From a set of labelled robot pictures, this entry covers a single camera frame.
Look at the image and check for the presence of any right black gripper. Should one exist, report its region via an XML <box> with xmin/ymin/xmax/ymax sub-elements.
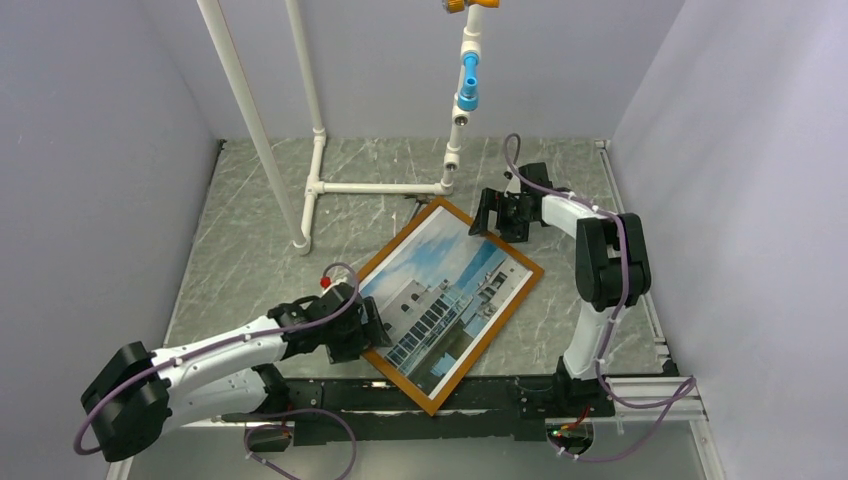
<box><xmin>468</xmin><ymin>189</ymin><xmax>534</xmax><ymax>245</ymax></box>

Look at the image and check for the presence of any building photo print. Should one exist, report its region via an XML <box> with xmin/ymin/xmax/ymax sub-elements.
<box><xmin>360</xmin><ymin>208</ymin><xmax>535</xmax><ymax>402</ymax></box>

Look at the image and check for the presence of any brown wooden picture frame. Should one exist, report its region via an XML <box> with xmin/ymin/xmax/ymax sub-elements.
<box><xmin>354</xmin><ymin>195</ymin><xmax>546</xmax><ymax>418</ymax></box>

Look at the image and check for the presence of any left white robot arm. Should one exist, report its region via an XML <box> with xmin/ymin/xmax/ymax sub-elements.
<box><xmin>74</xmin><ymin>283</ymin><xmax>392</xmax><ymax>462</ymax></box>

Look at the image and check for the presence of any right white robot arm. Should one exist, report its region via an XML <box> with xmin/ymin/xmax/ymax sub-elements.
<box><xmin>469</xmin><ymin>162</ymin><xmax>652</xmax><ymax>415</ymax></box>

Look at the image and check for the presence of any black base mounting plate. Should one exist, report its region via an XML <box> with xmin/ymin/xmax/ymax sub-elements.
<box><xmin>220</xmin><ymin>374</ymin><xmax>617</xmax><ymax>454</ymax></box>

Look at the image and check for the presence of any blue pipe fitting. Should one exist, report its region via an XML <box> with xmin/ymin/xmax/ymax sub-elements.
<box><xmin>456</xmin><ymin>52</ymin><xmax>480</xmax><ymax>112</ymax></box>

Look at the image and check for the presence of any white pvc pipe stand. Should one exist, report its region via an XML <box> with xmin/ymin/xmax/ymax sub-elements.
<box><xmin>187</xmin><ymin>1</ymin><xmax>498</xmax><ymax>254</ymax></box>

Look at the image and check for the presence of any orange pipe fitting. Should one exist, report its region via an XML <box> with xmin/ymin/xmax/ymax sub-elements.
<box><xmin>441</xmin><ymin>0</ymin><xmax>501</xmax><ymax>14</ymax></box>

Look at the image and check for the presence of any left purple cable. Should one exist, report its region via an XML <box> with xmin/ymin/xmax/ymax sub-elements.
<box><xmin>72</xmin><ymin>261</ymin><xmax>362</xmax><ymax>480</ymax></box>

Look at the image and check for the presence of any purple cable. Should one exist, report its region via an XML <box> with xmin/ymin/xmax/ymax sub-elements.
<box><xmin>502</xmin><ymin>132</ymin><xmax>698</xmax><ymax>464</ymax></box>
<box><xmin>72</xmin><ymin>261</ymin><xmax>362</xmax><ymax>480</ymax></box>

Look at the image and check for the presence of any aluminium rail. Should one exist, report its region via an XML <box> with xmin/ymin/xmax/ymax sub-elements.
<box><xmin>105</xmin><ymin>374</ymin><xmax>725</xmax><ymax>480</ymax></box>

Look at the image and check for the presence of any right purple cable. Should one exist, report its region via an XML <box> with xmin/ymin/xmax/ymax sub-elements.
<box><xmin>502</xmin><ymin>132</ymin><xmax>698</xmax><ymax>464</ymax></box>

